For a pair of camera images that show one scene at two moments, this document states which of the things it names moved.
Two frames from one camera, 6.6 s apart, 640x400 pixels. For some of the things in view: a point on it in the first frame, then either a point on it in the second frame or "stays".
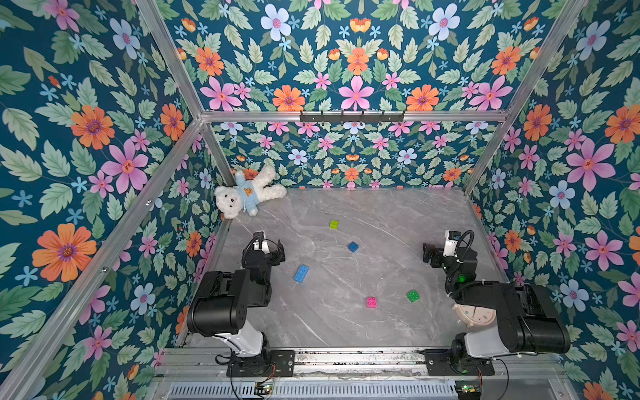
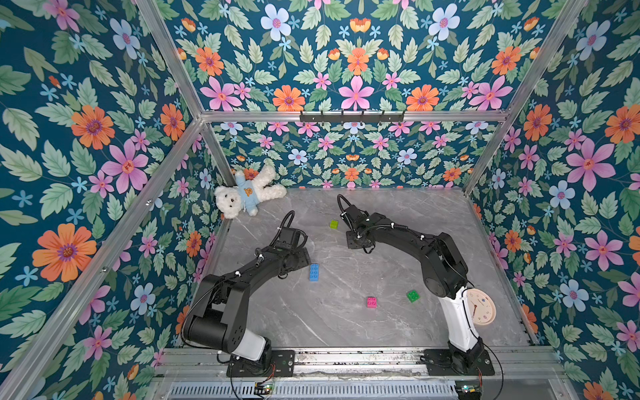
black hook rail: (352, 118) stays
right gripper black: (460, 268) to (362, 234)
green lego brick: (412, 296) stays
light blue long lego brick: (301, 272) to (314, 272)
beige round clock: (473, 315) stays
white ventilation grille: (312, 391) stays
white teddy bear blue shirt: (245, 194) stays
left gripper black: (272, 256) to (303, 258)
